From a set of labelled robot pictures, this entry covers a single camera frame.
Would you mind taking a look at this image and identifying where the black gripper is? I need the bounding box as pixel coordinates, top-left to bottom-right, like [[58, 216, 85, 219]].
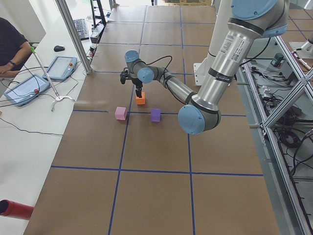
[[130, 75, 143, 97]]

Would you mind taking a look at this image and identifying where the orange foam block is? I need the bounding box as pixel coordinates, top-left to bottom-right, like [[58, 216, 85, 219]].
[[135, 92, 146, 105]]

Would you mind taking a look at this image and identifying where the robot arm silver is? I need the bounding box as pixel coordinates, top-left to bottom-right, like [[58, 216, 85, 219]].
[[120, 0, 290, 135]]

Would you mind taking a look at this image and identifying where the pink foam block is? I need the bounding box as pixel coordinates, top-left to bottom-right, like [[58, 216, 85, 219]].
[[114, 106, 127, 120]]

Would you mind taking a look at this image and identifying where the purple foam block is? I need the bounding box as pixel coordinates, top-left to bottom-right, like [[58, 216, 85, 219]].
[[151, 109, 161, 122]]

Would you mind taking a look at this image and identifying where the teach pendant far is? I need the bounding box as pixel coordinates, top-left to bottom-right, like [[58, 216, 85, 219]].
[[46, 56, 78, 81]]

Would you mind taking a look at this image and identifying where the teach pendant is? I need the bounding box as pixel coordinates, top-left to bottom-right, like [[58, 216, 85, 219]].
[[4, 74, 50, 106], [46, 56, 78, 81]]

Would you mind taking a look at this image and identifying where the metal rod with green tip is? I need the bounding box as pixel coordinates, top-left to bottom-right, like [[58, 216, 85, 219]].
[[30, 47, 75, 112]]

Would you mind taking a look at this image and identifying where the black keyboard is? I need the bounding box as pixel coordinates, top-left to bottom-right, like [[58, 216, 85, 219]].
[[73, 19, 89, 40]]

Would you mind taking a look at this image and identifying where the black computer mouse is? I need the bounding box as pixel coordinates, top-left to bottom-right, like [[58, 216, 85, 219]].
[[53, 45, 65, 52]]

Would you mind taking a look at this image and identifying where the teach pendant near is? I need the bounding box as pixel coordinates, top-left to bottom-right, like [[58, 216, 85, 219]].
[[4, 74, 50, 106]]

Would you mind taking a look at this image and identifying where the seated person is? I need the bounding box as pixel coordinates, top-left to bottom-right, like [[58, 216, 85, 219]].
[[0, 18, 32, 78]]

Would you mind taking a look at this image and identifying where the red cylinder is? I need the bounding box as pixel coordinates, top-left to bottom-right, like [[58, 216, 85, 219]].
[[0, 199, 34, 220]]

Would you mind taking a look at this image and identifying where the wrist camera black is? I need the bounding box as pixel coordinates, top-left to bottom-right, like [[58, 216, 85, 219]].
[[120, 68, 129, 84]]

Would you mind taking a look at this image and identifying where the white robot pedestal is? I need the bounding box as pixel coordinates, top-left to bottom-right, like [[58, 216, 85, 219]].
[[193, 0, 233, 86]]

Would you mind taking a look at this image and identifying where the aluminium frame post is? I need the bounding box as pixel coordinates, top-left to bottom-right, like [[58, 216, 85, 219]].
[[55, 0, 92, 74]]

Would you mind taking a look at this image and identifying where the aluminium side frame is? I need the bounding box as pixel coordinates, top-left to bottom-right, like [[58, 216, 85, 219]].
[[237, 31, 313, 235]]

